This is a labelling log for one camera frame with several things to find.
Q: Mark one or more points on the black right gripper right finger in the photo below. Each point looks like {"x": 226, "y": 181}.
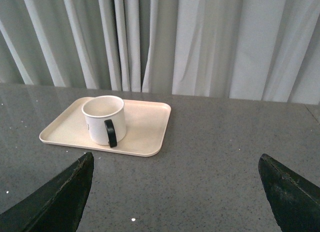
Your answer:
{"x": 294, "y": 200}

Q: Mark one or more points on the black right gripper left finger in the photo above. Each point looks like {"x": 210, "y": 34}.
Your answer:
{"x": 57, "y": 206}

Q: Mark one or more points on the white smiley mug black handle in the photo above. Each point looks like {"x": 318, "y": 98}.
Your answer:
{"x": 105, "y": 119}

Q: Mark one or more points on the beige rectangular plastic tray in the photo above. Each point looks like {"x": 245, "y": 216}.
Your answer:
{"x": 146, "y": 124}

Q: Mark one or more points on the grey-white pleated curtain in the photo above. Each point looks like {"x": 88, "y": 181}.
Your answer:
{"x": 266, "y": 50}

